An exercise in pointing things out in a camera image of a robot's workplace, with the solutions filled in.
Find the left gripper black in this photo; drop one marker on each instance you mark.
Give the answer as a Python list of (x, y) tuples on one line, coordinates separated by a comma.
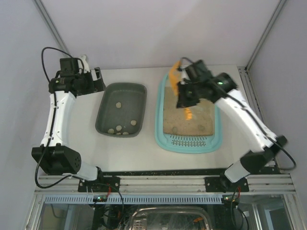
[(96, 79)]

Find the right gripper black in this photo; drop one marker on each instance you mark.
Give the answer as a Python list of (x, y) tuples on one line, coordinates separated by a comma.
[(186, 95)]

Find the orange litter scoop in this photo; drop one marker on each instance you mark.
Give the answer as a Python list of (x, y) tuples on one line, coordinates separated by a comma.
[(174, 76)]

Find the grey plastic bin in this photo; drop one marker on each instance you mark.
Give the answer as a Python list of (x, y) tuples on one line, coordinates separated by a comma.
[(132, 97)]

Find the teal litter box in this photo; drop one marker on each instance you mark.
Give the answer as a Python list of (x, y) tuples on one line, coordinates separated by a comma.
[(174, 133)]

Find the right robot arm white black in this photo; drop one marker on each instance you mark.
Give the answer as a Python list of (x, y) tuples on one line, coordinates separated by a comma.
[(232, 102)]

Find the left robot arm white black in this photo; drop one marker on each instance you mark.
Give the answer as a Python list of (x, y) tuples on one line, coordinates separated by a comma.
[(54, 156)]

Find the metal basket below table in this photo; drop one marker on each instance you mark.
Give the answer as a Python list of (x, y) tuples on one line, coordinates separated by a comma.
[(170, 218)]

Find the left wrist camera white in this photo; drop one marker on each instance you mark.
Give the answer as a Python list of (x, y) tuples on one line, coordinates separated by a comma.
[(83, 64)]

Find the aluminium right side rail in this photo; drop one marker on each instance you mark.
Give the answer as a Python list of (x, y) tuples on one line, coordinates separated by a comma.
[(253, 101)]

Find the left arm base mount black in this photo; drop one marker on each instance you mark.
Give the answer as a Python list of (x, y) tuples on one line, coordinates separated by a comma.
[(104, 184)]

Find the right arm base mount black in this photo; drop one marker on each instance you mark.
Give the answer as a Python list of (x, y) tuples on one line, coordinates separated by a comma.
[(222, 184)]

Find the blue slotted cable duct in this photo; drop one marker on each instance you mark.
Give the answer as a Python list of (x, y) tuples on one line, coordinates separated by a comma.
[(134, 199)]

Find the aluminium rail frame front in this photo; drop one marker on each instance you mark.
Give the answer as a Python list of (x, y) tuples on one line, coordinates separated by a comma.
[(191, 185)]

